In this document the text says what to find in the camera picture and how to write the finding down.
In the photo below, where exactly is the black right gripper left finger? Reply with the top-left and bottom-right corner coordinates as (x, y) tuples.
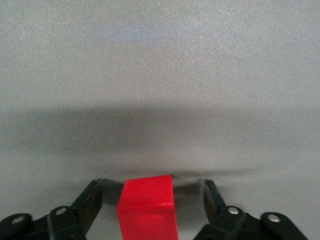
(0, 179), (104, 240)

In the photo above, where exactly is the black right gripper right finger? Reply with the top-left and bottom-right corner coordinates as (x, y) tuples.
(193, 179), (308, 240)

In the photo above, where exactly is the red cube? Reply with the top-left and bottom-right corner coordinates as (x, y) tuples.
(116, 174), (179, 240)

